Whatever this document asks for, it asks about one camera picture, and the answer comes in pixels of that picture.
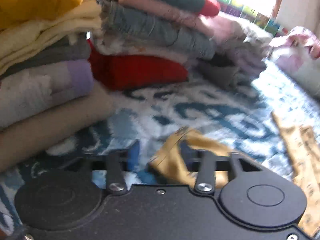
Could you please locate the mustard yellow printed garment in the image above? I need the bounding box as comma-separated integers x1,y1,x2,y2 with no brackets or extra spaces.
149,113,319,235

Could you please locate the lilac grey clothes pile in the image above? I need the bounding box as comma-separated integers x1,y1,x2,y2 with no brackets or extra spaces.
197,13,273,90

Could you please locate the dark red folded garment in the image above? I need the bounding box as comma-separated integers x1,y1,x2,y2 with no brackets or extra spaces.
87,40,189,91

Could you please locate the tan brown folded garment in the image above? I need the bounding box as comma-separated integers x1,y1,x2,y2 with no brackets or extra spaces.
1,82,114,172

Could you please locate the lavender printed folded garment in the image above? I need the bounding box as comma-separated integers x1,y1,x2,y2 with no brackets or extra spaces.
1,60,94,129

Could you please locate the blue denim folded garment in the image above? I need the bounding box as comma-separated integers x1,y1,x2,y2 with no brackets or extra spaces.
100,1,215,60

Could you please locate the pink folded garment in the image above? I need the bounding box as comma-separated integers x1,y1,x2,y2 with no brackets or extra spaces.
109,0,246,46

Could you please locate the cream pink rolled duvet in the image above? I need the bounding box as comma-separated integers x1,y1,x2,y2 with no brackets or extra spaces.
268,27,319,99

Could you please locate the pale yellow folded garment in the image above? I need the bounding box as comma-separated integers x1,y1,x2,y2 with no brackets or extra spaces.
1,0,101,74

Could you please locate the colourful alphabet bed bumper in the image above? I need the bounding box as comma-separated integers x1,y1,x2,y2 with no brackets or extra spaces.
217,0,289,37

